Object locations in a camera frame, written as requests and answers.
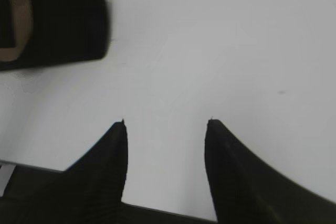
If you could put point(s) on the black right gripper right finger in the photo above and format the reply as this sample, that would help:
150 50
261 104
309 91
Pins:
245 189

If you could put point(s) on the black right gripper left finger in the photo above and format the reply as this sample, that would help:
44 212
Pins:
89 191

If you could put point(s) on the black tote bag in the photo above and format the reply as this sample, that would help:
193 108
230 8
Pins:
64 31

